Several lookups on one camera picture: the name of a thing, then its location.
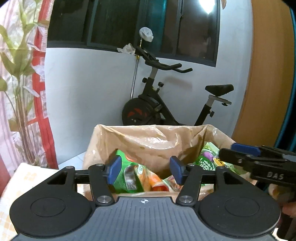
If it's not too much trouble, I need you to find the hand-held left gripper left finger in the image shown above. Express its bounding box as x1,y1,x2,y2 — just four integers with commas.
46,156,122,207

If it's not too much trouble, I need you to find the green rice cake snack packet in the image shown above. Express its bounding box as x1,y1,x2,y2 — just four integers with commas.
194,142,246,177

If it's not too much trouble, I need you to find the yellow checked tablecloth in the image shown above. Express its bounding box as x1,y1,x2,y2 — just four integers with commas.
0,162,93,241

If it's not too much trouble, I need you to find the metal pole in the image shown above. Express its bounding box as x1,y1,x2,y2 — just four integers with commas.
130,42,142,100

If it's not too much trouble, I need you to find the crumpled white tissue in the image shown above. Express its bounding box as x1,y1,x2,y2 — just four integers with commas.
117,44,136,55

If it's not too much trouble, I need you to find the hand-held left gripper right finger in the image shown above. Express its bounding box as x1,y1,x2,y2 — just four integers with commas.
169,156,246,207

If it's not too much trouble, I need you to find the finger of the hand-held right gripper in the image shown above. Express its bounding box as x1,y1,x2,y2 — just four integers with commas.
231,143,289,161
218,148,286,169

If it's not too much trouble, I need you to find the black exercise bike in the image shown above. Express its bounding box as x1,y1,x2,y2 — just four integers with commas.
122,46,234,127

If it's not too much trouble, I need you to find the brown cardboard box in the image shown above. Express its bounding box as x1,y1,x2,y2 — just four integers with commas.
82,124,258,202

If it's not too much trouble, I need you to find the wooden door panel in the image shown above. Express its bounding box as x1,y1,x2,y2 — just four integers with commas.
231,0,296,149

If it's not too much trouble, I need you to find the green orange snack packet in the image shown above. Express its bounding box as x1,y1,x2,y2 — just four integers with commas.
110,148,149,194

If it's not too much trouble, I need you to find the person's right hand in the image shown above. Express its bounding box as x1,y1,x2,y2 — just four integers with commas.
268,185,296,219

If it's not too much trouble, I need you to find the pink printed wall backdrop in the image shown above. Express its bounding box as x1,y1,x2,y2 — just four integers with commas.
0,0,59,170

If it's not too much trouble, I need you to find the dark framed window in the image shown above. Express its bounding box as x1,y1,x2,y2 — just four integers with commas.
47,0,221,68

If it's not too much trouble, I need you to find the white plastic bag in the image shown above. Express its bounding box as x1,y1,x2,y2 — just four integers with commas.
139,27,154,43

